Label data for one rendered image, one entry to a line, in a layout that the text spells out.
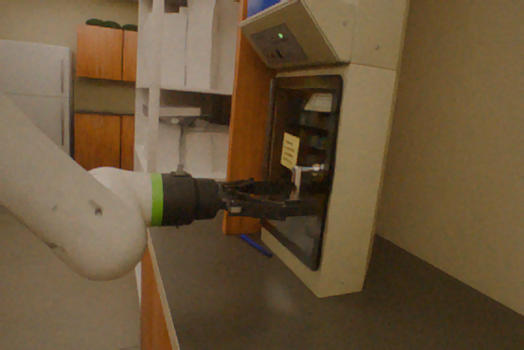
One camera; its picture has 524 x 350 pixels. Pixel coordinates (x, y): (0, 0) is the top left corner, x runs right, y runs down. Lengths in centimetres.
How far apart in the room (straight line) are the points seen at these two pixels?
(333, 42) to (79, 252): 51
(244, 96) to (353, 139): 39
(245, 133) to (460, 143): 57
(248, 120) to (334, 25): 42
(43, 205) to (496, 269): 92
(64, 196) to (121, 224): 7
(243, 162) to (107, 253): 61
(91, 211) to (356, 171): 48
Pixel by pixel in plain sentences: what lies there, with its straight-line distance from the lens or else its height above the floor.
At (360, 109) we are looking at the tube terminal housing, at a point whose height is 133.
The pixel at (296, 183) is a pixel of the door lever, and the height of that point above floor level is 117.
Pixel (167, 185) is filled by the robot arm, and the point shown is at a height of 118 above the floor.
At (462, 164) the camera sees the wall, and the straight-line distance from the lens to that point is 103.
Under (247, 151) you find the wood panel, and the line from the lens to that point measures 100.
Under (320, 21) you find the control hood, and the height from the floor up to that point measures 147.
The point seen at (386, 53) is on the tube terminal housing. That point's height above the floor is 144.
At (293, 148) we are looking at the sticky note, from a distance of 81.
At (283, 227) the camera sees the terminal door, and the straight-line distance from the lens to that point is 87.
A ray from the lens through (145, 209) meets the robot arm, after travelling 59.
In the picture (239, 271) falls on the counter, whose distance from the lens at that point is 84.
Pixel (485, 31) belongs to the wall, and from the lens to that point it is 105.
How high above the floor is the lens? 133
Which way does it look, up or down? 11 degrees down
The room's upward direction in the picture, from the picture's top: 5 degrees clockwise
